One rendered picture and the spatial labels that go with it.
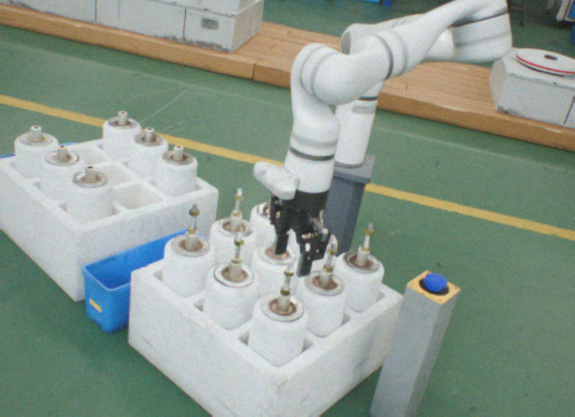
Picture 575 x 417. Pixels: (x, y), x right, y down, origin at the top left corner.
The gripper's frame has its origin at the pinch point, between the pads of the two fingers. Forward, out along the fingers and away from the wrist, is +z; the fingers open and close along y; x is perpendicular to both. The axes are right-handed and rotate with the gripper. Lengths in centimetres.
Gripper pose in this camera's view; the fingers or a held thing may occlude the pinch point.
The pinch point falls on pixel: (291, 257)
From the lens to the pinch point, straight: 105.3
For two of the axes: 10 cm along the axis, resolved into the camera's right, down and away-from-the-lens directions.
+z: -1.6, 8.7, 4.6
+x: -8.3, 1.4, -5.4
